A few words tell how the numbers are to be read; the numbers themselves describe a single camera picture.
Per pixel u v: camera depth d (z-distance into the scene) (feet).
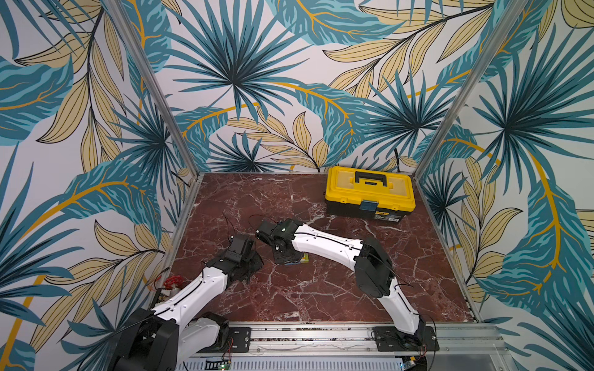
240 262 2.17
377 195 2.99
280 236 2.01
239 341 2.40
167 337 1.29
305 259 2.93
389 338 2.39
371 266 1.69
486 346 2.43
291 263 2.46
